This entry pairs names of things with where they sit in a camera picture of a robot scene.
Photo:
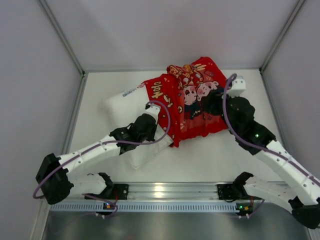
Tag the aluminium frame post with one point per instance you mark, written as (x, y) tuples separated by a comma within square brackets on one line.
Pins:
[(282, 34), (43, 4)]

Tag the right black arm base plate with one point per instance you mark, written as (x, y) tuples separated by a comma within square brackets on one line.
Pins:
[(230, 192)]

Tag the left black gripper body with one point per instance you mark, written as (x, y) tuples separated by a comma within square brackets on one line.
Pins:
[(155, 122)]

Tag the right aluminium frame post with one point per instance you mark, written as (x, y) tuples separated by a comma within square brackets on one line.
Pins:
[(282, 34)]

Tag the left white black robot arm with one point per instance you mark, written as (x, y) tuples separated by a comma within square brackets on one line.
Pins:
[(68, 175)]

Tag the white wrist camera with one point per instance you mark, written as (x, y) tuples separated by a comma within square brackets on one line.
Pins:
[(152, 110), (237, 87)]

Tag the red printed pillowcase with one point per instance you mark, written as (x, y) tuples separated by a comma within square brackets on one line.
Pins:
[(183, 89)]

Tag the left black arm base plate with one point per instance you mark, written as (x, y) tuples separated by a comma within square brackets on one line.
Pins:
[(116, 191)]

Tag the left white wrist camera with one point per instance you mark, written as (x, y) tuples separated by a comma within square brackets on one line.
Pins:
[(152, 110)]

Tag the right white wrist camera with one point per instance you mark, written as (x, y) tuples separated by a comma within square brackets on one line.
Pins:
[(237, 87)]

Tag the aluminium mounting rail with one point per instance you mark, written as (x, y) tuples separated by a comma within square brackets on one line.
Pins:
[(172, 191)]

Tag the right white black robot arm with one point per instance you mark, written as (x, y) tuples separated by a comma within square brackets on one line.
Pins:
[(302, 198)]

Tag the slotted grey cable duct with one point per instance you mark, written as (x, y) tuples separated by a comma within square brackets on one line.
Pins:
[(152, 207)]

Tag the left aluminium frame post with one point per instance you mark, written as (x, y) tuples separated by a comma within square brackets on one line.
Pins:
[(43, 4)]

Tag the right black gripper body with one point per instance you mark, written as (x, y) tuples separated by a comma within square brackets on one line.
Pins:
[(216, 100)]

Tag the white pillow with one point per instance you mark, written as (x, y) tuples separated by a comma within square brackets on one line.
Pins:
[(124, 108)]

